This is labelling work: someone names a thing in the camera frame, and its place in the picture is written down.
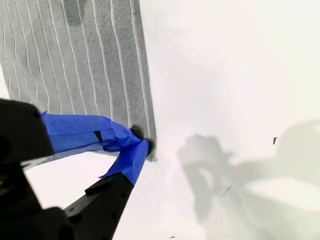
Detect grey striped towel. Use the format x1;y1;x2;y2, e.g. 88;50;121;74
0;0;159;172

